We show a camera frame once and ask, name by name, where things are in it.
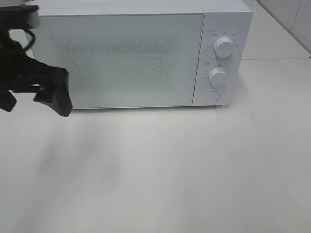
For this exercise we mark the upper white power knob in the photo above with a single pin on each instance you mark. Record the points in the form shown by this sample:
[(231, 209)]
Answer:
[(223, 46)]

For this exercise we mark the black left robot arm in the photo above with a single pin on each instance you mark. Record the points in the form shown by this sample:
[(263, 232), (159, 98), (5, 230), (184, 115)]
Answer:
[(20, 16)]

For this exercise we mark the white microwave door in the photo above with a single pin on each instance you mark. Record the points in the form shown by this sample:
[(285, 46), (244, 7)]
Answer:
[(123, 61)]

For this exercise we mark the round door release button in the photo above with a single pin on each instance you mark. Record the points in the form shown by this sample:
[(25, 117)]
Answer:
[(212, 97)]

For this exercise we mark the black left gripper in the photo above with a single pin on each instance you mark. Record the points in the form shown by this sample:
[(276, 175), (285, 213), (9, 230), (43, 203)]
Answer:
[(20, 73)]

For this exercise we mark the white timer knob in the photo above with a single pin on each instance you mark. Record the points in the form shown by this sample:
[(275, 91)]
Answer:
[(217, 77)]

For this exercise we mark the white microwave oven body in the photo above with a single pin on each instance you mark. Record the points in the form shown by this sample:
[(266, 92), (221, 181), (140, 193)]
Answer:
[(220, 17)]

